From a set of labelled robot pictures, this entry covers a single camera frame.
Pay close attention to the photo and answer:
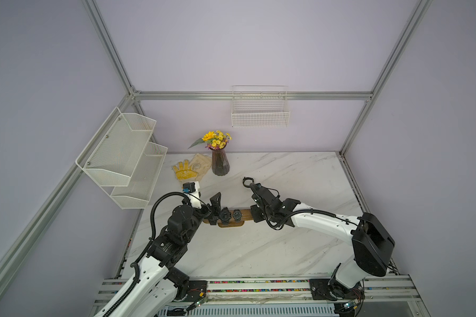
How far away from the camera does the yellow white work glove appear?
1.09 m

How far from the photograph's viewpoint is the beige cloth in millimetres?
1094

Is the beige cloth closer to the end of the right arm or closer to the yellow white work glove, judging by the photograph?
the yellow white work glove

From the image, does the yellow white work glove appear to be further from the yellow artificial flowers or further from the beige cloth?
the yellow artificial flowers

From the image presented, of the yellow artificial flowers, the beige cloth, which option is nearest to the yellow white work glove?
the beige cloth
